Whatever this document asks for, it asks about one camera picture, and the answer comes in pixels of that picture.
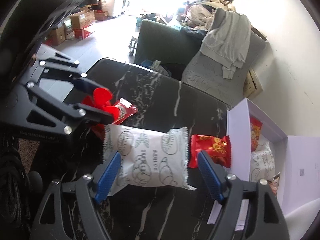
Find dark green sofa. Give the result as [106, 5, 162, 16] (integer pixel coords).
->
[134, 20, 207, 66]

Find pile of clothes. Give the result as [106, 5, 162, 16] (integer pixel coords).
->
[182, 0, 236, 31]

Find red gold snack packet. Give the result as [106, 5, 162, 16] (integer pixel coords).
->
[189, 134, 232, 168]

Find red yellow cartoon snack packet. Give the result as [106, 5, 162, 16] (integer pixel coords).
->
[249, 116, 263, 152]

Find wooden framed panel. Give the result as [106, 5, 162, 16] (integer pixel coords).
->
[243, 68, 263, 99]

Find cardboard box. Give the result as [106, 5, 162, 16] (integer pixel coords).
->
[69, 11, 95, 29]

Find brown gold snack packet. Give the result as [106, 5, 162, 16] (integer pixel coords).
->
[268, 172, 281, 197]

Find light grey sweatshirt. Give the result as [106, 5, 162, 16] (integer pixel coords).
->
[200, 8, 251, 80]

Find red ketchup sachet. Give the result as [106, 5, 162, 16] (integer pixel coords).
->
[89, 97, 139, 136]

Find grey patterned chair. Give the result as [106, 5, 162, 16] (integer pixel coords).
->
[182, 8, 266, 106]

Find white bread packet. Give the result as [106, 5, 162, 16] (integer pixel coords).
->
[103, 125, 195, 196]
[249, 141, 275, 182]

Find lavender gift box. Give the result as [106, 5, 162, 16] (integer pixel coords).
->
[207, 97, 320, 230]

